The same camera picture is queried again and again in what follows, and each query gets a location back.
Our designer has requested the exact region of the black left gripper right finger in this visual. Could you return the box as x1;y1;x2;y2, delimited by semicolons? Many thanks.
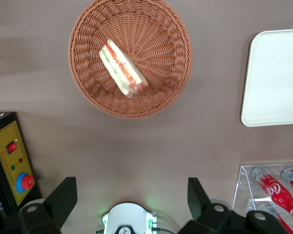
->
180;177;235;234

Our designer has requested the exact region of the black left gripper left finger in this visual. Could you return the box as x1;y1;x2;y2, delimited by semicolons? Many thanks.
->
18;176;78;234

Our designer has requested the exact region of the clear acrylic bottle rack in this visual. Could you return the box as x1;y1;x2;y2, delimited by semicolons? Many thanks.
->
231;164;293;234

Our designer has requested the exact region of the beige plastic tray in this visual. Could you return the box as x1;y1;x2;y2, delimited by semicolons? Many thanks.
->
241;28;293;128

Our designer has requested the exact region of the triangle sandwich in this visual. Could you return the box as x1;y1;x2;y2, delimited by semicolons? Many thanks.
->
99;39;150;98

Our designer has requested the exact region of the brown wicker basket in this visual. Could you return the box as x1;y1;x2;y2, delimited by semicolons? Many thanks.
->
67;0;193;120

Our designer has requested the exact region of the black food warmer yellow panel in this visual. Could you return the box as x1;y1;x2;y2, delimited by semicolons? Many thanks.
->
0;111;42;216

